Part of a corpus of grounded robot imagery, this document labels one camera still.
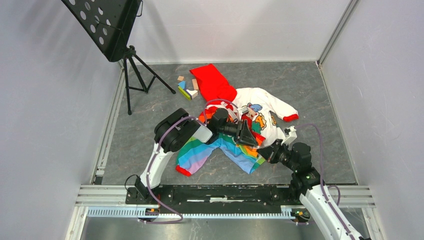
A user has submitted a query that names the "rainbow and white kids jacket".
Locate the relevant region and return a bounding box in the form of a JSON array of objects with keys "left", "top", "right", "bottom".
[{"left": 186, "top": 64, "right": 299, "bottom": 177}]

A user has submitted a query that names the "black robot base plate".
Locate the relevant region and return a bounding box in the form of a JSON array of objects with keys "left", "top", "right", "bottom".
[{"left": 125, "top": 184, "right": 301, "bottom": 214}]

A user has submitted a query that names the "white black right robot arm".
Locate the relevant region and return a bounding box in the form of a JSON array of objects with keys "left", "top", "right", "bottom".
[{"left": 257, "top": 139, "right": 365, "bottom": 240}]

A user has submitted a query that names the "long wooden block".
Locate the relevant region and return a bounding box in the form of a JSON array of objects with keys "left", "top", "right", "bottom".
[{"left": 192, "top": 78, "right": 199, "bottom": 90}]

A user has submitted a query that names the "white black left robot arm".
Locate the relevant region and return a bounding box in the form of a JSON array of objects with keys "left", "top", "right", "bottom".
[{"left": 134, "top": 107, "right": 262, "bottom": 204}]

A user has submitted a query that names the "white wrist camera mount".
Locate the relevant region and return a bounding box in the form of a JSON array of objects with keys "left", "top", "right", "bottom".
[
  {"left": 237, "top": 106, "right": 251, "bottom": 119},
  {"left": 282, "top": 125, "right": 297, "bottom": 145}
]

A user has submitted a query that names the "blue wooden block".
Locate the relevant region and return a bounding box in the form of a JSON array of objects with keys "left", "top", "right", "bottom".
[{"left": 178, "top": 80, "right": 187, "bottom": 90}]

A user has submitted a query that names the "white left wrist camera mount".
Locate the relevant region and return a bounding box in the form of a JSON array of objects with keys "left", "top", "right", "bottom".
[{"left": 237, "top": 106, "right": 251, "bottom": 119}]

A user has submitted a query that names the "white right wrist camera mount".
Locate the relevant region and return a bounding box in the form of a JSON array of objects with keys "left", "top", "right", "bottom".
[{"left": 282, "top": 125, "right": 297, "bottom": 145}]

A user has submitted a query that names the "corner aluminium wall profile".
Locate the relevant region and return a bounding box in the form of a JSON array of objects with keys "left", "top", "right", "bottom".
[{"left": 316, "top": 0, "right": 360, "bottom": 69}]

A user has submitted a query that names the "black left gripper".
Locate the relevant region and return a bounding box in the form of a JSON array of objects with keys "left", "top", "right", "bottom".
[{"left": 217, "top": 119, "right": 258, "bottom": 148}]

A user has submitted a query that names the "beige wooden block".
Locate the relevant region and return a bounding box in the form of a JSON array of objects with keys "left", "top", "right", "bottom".
[{"left": 186, "top": 89, "right": 199, "bottom": 100}]

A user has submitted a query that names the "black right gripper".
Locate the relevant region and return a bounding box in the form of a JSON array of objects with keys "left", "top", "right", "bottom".
[{"left": 256, "top": 138, "right": 298, "bottom": 172}]

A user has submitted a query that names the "green yellow wooden block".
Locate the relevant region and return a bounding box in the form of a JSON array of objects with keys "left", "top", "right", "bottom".
[{"left": 178, "top": 86, "right": 192, "bottom": 101}]

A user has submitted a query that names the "aluminium frame rail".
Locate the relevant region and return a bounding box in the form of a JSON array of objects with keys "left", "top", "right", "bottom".
[{"left": 75, "top": 184, "right": 376, "bottom": 220}]

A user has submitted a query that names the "black perforated music stand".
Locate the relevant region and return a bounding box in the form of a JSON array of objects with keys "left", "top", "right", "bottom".
[{"left": 62, "top": 0, "right": 176, "bottom": 115}]

